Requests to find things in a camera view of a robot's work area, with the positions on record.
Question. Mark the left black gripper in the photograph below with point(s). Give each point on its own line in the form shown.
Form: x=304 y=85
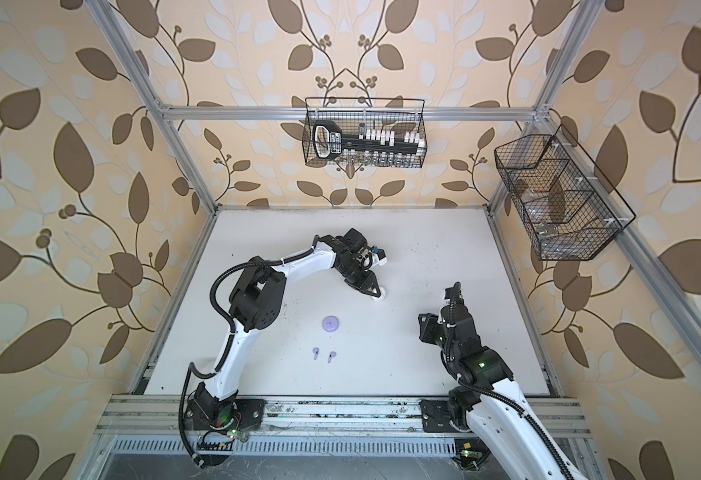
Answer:
x=370 y=280

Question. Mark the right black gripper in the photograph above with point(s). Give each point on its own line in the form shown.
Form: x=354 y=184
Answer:
x=427 y=327

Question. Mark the white earbud charging case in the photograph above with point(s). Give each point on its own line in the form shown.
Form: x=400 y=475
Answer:
x=381 y=296

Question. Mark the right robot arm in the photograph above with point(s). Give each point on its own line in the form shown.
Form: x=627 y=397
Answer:
x=488 y=403

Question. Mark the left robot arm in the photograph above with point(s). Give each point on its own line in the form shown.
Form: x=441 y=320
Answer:
x=249 y=297

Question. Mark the purple earbud charging case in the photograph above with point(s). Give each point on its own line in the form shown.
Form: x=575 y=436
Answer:
x=330 y=324

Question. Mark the black tool in basket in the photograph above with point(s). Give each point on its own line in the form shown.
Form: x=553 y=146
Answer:
x=361 y=141

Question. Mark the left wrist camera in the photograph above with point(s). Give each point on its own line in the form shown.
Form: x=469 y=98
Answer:
x=376 y=257

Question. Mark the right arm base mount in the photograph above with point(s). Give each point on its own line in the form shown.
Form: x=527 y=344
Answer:
x=436 y=417

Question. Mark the black wire basket back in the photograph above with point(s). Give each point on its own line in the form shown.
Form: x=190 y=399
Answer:
x=409 y=113

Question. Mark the black wire basket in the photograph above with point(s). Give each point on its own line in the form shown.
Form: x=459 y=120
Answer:
x=409 y=113
x=570 y=209

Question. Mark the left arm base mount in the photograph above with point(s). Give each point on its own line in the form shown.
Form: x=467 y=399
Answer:
x=211 y=414

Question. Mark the black wire basket right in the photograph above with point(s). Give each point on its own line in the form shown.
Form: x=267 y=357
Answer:
x=570 y=209

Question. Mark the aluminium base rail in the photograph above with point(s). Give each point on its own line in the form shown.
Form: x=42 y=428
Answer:
x=292 y=426

